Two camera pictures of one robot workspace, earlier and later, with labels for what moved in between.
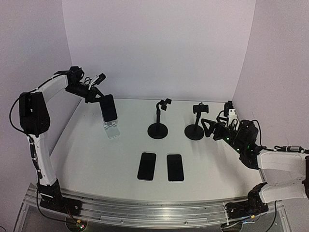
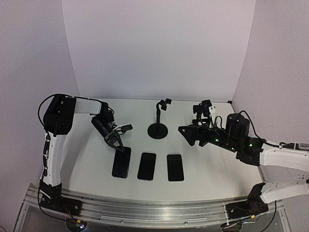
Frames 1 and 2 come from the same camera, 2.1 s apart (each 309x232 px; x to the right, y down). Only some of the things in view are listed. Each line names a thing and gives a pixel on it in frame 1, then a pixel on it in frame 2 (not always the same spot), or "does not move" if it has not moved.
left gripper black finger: x=98 y=99 → x=119 y=148
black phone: x=147 y=167 does not move
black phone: x=175 y=167 does not move
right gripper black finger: x=211 y=130 → x=190 y=133
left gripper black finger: x=97 y=91 → x=120 y=143
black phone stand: x=158 y=130 does not move
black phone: x=107 y=105 → x=121 y=163
